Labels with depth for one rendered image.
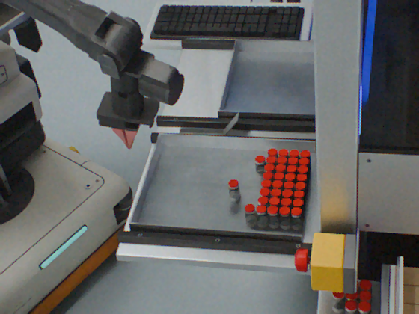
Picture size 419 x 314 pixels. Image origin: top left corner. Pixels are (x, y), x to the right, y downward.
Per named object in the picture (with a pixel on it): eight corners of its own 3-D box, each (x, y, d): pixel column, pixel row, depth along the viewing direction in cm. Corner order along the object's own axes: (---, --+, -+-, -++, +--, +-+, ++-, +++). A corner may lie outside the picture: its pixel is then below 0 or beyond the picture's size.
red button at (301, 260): (318, 259, 145) (317, 244, 142) (316, 277, 142) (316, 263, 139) (296, 257, 145) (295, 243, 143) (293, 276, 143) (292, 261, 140)
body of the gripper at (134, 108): (152, 131, 147) (151, 99, 142) (96, 122, 148) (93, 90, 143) (160, 107, 152) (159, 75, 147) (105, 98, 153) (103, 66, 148)
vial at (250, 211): (257, 219, 165) (256, 203, 162) (256, 227, 163) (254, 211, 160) (247, 218, 165) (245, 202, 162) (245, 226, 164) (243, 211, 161)
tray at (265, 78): (379, 53, 198) (379, 40, 195) (373, 128, 180) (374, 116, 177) (236, 51, 205) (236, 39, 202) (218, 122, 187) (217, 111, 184)
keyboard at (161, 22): (304, 10, 226) (304, 3, 224) (298, 42, 216) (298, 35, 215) (161, 9, 234) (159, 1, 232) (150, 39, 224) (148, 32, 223)
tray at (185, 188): (316, 152, 177) (315, 140, 174) (301, 248, 159) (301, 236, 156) (161, 144, 184) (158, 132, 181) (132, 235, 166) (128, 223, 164)
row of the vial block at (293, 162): (301, 164, 174) (300, 149, 171) (290, 230, 162) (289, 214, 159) (290, 164, 175) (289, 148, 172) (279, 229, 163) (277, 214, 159)
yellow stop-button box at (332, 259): (356, 260, 146) (357, 234, 141) (354, 294, 141) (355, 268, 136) (313, 257, 147) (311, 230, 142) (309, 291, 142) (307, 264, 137)
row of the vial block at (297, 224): (311, 165, 174) (310, 149, 171) (302, 231, 162) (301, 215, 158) (301, 164, 174) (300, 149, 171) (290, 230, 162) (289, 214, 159)
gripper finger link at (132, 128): (138, 161, 153) (136, 123, 147) (99, 155, 154) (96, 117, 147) (147, 136, 158) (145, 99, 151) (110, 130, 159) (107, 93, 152)
